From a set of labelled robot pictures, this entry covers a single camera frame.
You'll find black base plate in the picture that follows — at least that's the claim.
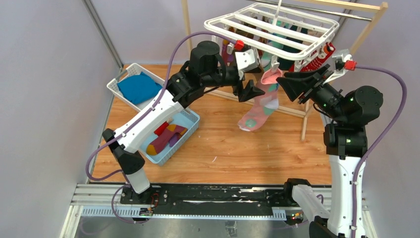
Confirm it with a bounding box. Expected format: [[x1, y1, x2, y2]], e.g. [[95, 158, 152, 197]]
[[119, 183, 299, 219]]

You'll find white plastic basket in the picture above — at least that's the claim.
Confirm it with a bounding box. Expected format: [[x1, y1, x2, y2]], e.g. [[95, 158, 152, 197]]
[[106, 63, 164, 112]]

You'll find maroon striped sock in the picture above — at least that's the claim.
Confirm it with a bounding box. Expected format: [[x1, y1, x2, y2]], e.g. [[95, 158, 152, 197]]
[[221, 40, 234, 65]]

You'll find dark green sock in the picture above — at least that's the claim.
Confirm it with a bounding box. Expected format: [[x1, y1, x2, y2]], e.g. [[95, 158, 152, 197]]
[[278, 25, 308, 71]]

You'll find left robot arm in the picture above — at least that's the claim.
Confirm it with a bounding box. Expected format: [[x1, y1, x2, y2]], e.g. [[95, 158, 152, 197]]
[[102, 41, 264, 205]]

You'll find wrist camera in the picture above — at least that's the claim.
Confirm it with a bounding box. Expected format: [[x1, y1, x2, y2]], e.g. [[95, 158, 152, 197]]
[[324, 49, 353, 84], [234, 48, 262, 81]]

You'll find light blue plastic basket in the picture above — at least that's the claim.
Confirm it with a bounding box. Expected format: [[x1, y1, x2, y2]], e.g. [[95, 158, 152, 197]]
[[139, 109, 200, 166]]

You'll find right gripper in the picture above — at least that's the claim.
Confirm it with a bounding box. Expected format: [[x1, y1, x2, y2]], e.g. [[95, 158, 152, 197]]
[[277, 63, 346, 121]]

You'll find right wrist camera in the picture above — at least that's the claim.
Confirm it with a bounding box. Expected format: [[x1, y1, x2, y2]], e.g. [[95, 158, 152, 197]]
[[324, 49, 353, 84]]

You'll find teal and white sock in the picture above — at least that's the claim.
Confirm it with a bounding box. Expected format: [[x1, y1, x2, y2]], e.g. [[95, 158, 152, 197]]
[[260, 21, 289, 70]]

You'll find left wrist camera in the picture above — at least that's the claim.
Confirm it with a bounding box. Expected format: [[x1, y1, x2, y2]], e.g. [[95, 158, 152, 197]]
[[234, 48, 262, 81]]

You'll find red patterned sock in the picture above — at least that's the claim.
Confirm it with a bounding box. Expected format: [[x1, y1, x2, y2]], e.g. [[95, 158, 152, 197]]
[[289, 42, 335, 72]]

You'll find blue cloth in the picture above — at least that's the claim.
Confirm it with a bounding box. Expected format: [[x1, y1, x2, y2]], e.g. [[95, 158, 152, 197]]
[[117, 72, 162, 104]]

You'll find red and cream sock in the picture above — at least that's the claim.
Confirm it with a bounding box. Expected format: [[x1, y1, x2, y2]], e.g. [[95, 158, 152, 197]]
[[154, 119, 173, 136]]

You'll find pink patterned sock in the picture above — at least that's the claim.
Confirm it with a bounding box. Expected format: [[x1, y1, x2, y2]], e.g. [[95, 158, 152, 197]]
[[238, 69, 283, 132]]

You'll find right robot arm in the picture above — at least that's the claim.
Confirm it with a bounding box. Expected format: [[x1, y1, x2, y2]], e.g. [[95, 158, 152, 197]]
[[277, 66, 383, 238]]

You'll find purple striped sock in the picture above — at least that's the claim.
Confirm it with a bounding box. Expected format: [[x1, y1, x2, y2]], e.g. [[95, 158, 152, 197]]
[[146, 124, 188, 156]]

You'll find white clip sock hanger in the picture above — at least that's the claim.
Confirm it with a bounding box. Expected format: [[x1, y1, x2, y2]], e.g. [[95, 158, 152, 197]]
[[204, 3, 339, 66]]

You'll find wooden drying rack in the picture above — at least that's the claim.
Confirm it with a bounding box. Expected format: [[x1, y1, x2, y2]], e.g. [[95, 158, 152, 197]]
[[180, 0, 388, 142]]

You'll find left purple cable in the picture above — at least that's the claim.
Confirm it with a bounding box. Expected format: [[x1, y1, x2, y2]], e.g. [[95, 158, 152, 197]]
[[85, 31, 245, 225]]

